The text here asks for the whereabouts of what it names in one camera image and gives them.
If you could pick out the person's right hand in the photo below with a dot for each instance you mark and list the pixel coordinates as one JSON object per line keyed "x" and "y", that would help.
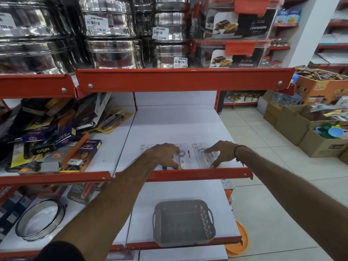
{"x": 225, "y": 150}

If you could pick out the person's left hand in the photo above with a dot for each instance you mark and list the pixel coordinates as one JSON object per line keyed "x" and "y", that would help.
{"x": 160, "y": 153}

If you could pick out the person's right thumb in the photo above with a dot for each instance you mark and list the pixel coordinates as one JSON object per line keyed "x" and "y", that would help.
{"x": 217, "y": 162}

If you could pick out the person's left thumb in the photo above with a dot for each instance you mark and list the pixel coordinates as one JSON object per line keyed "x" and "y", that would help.
{"x": 171, "y": 163}

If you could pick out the white carded peeler pack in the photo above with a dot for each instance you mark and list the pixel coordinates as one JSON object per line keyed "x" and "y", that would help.
{"x": 199, "y": 157}
{"x": 186, "y": 157}

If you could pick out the person's left forearm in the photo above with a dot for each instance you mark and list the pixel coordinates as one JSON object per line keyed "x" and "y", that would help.
{"x": 108, "y": 206}

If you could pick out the person's right forearm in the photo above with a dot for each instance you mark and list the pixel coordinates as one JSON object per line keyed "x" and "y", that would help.
{"x": 293, "y": 187}

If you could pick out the black wrist band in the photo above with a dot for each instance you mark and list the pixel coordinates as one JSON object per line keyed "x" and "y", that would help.
{"x": 236, "y": 153}

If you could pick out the white packet at shelf edge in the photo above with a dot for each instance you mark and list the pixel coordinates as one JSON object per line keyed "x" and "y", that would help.
{"x": 227, "y": 184}

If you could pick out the red edged white shelf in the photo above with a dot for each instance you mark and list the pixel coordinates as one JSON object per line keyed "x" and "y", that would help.
{"x": 176, "y": 190}
{"x": 174, "y": 127}
{"x": 185, "y": 80}
{"x": 114, "y": 144}
{"x": 81, "y": 222}
{"x": 35, "y": 85}

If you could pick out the grey plastic basket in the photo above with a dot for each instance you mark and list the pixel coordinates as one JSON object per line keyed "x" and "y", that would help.
{"x": 182, "y": 222}

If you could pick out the row of small jars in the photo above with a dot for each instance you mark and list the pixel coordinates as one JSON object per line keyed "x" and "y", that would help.
{"x": 244, "y": 97}

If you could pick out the small brown cardboard box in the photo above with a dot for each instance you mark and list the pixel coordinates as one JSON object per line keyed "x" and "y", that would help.
{"x": 272, "y": 114}

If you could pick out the orange plastic basket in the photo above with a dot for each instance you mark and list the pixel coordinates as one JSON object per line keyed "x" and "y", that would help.
{"x": 242, "y": 236}

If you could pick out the large brown cardboard box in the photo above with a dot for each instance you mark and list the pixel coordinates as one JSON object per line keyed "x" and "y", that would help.
{"x": 291, "y": 122}

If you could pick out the grey wrapped bundle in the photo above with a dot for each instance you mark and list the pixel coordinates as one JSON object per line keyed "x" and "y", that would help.
{"x": 286, "y": 99}

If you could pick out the brown cardboard box with cups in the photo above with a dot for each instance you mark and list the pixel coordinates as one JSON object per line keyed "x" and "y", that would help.
{"x": 320, "y": 146}

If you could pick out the small steel container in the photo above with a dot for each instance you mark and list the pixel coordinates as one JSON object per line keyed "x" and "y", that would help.
{"x": 171, "y": 4}
{"x": 168, "y": 55}
{"x": 176, "y": 25}

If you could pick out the clear container orange lid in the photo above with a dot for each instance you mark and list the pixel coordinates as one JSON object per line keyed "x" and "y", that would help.
{"x": 233, "y": 55}
{"x": 239, "y": 21}

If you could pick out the heap of coloured plastic cups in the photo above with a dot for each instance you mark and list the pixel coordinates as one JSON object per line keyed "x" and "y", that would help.
{"x": 330, "y": 131}

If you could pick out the pile of packaged kitchen tools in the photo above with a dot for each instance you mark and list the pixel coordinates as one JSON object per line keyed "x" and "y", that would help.
{"x": 54, "y": 133}

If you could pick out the medium steel container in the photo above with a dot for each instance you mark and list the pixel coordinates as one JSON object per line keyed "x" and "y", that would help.
{"x": 115, "y": 54}
{"x": 108, "y": 13}

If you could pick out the orange printed cardboard box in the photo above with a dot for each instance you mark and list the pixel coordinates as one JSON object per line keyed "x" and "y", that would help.
{"x": 323, "y": 91}

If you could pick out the heap of brown packets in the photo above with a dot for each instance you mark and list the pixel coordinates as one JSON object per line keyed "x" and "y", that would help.
{"x": 318, "y": 73}

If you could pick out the round steel rimmed sieve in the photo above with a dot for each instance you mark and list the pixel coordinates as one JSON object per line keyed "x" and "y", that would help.
{"x": 40, "y": 220}

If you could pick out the person's black sleeve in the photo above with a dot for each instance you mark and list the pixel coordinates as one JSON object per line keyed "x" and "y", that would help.
{"x": 59, "y": 252}

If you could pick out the red background shelf rack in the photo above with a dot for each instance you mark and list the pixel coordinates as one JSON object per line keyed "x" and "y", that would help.
{"x": 331, "y": 51}

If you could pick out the blue boxes with yellow bowls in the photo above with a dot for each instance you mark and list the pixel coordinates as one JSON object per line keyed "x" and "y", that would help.
{"x": 288, "y": 16}

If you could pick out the stack of dark boxes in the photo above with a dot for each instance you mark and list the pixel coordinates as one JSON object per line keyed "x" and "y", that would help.
{"x": 11, "y": 212}

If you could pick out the large steel container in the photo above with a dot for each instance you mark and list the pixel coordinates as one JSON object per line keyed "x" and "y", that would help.
{"x": 30, "y": 16}
{"x": 32, "y": 55}

